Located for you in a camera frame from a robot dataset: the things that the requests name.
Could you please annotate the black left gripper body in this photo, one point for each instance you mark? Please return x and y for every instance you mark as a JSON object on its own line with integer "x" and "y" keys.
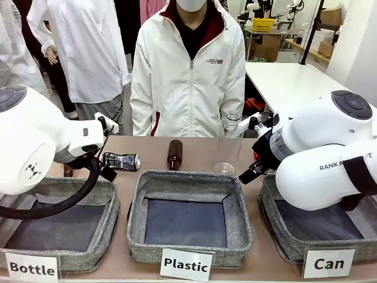
{"x": 85, "y": 160}

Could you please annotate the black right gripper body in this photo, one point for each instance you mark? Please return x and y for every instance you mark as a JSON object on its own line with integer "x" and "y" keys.
{"x": 265, "y": 150}

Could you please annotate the crushed black drink can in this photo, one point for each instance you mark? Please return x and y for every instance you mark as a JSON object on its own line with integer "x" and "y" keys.
{"x": 123, "y": 161}

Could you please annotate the clear plastic bottle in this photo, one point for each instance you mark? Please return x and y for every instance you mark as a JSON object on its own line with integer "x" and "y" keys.
{"x": 228, "y": 147}

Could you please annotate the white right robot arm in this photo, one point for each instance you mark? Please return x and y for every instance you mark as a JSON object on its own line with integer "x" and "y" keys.
{"x": 324, "y": 141}

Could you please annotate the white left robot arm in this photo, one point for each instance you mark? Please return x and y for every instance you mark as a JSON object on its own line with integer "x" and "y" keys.
{"x": 29, "y": 132}

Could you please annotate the grey fabric basket plastic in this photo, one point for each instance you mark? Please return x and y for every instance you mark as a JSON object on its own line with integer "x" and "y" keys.
{"x": 188, "y": 218}

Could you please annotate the grey fabric basket can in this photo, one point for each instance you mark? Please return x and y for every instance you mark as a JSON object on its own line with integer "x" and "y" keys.
{"x": 318, "y": 224}

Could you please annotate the grey fabric basket bottle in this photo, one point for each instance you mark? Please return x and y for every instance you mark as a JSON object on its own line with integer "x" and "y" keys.
{"x": 76, "y": 259}

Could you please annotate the white Can label sign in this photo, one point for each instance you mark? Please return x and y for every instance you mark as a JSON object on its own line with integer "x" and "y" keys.
{"x": 329, "y": 263}

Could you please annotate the orange object under table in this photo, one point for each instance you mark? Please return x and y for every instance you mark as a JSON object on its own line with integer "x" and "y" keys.
{"x": 254, "y": 103}

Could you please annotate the grey mannequin trousers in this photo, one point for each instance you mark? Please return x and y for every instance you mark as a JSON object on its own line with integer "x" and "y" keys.
{"x": 100, "y": 110}

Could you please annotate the white side table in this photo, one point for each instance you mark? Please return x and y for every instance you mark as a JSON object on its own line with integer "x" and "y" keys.
{"x": 288, "y": 82}

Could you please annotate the wooden workbench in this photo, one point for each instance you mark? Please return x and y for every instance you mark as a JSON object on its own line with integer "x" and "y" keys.
{"x": 268, "y": 44}

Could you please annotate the white Plastic label sign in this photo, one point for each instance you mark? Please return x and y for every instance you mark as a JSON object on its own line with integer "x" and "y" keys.
{"x": 186, "y": 264}

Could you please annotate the white lab coat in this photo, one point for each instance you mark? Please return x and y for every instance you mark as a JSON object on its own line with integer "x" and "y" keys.
{"x": 88, "y": 44}

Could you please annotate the person in white jacket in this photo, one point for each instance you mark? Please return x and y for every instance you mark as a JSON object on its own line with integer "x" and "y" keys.
{"x": 171, "y": 73}

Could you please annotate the white Bottle label sign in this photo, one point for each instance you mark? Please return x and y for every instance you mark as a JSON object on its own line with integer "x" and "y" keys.
{"x": 31, "y": 269}

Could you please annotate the black slanted pole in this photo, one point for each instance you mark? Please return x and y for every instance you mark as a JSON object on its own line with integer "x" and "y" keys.
{"x": 309, "y": 35}

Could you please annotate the yellow plastic crate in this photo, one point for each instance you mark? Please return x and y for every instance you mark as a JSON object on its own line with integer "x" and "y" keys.
{"x": 262, "y": 25}

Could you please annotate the brown cardboard box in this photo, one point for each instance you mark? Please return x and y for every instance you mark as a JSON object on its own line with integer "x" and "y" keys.
{"x": 331, "y": 17}

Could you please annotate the pink hanging garment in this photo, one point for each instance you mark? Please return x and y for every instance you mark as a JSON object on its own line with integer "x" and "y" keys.
{"x": 147, "y": 10}

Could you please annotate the white face mask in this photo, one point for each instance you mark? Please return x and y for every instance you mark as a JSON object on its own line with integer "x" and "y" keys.
{"x": 191, "y": 4}

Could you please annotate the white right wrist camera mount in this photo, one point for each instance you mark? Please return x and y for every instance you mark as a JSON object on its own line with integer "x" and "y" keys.
{"x": 247, "y": 123}

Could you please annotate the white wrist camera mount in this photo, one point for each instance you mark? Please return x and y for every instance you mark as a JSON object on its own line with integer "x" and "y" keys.
{"x": 101, "y": 123}
{"x": 247, "y": 123}

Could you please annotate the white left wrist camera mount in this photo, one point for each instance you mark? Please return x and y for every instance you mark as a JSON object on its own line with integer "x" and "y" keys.
{"x": 101, "y": 123}

